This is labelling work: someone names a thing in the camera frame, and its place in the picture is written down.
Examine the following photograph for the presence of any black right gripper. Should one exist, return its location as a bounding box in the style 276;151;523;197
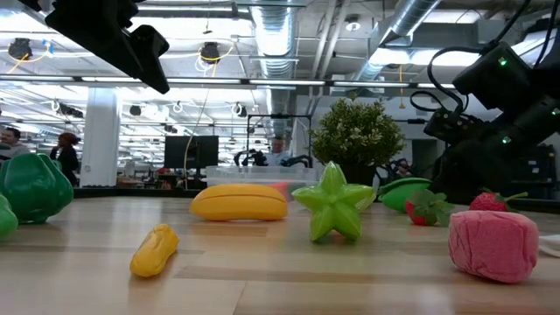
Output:
437;126;511;181

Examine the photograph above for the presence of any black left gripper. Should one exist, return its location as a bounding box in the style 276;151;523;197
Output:
17;0;172;95

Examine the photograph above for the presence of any red toy strawberry with stem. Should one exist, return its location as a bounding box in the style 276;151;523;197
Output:
469;188;529;214

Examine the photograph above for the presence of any leafy red toy strawberry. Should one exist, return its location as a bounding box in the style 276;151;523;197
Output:
404;188;456;228

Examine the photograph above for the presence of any green toy pea pod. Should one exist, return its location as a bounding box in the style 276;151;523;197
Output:
378;177;434;214

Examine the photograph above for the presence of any pink foam block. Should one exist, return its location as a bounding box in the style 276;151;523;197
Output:
447;209;540;284

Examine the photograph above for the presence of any dark green toy bell pepper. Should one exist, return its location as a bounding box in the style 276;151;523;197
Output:
0;152;74;224

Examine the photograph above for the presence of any yellow toy banana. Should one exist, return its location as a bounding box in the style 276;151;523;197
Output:
189;183;289;222

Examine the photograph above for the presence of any small yellow toy vegetable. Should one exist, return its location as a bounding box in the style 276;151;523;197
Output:
129;223;180;278

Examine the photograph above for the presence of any clear plastic tupperware container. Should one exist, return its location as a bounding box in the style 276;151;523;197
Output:
205;164;323;203

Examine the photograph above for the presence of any black cabinet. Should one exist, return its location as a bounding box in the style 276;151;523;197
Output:
509;146;557;199

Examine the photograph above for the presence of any white pillar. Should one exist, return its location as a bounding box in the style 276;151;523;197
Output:
80;87;122;188

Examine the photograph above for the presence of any potted green artificial plant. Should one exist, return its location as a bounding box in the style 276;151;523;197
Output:
310;94;406;187

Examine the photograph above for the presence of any black flat monitor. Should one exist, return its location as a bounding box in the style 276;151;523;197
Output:
164;135;220;171

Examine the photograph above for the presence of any person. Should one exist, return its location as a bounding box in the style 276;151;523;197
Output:
49;131;82;187
262;136;292;167
0;126;32;161

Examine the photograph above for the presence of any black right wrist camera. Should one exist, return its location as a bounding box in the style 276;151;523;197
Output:
423;107;483;145

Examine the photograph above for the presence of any black ceiling cable reel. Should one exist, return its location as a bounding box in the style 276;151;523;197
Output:
8;38;34;60
199;41;222;66

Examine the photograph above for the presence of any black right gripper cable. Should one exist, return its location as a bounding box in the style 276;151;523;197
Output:
409;43;498;114

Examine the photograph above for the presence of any silver spiral ventilation duct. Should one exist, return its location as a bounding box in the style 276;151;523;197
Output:
353;0;441;84
251;0;298;145

